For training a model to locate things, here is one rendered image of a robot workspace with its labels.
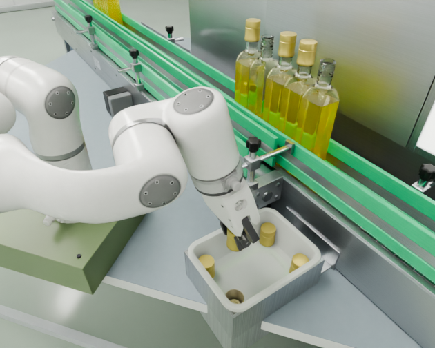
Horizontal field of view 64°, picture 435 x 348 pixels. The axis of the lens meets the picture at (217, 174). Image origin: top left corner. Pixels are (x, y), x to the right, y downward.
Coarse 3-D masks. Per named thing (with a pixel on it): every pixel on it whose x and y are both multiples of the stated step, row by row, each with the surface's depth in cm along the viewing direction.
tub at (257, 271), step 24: (264, 216) 77; (216, 240) 72; (288, 240) 74; (216, 264) 74; (240, 264) 74; (264, 264) 74; (288, 264) 74; (312, 264) 65; (216, 288) 61; (240, 288) 70; (264, 288) 70
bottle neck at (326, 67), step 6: (324, 60) 65; (330, 60) 65; (324, 66) 64; (330, 66) 64; (318, 72) 66; (324, 72) 65; (330, 72) 65; (318, 78) 66; (324, 78) 65; (330, 78) 65; (318, 84) 67; (324, 84) 66; (330, 84) 67
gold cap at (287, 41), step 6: (282, 36) 70; (288, 36) 70; (294, 36) 70; (282, 42) 71; (288, 42) 71; (294, 42) 71; (282, 48) 72; (288, 48) 71; (294, 48) 72; (282, 54) 72; (288, 54) 72; (294, 54) 73
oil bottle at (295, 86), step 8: (288, 80) 72; (296, 80) 71; (304, 80) 70; (312, 80) 71; (288, 88) 73; (296, 88) 71; (304, 88) 70; (288, 96) 74; (296, 96) 72; (288, 104) 74; (296, 104) 72; (280, 112) 78; (288, 112) 75; (296, 112) 73; (280, 120) 78; (288, 120) 76; (296, 120) 74; (280, 128) 80; (288, 128) 77; (296, 128) 76; (288, 136) 78
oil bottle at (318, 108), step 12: (312, 96) 68; (324, 96) 66; (336, 96) 68; (300, 108) 71; (312, 108) 68; (324, 108) 67; (336, 108) 70; (300, 120) 73; (312, 120) 70; (324, 120) 69; (300, 132) 74; (312, 132) 71; (324, 132) 72; (300, 144) 75; (312, 144) 72; (324, 144) 74; (324, 156) 77
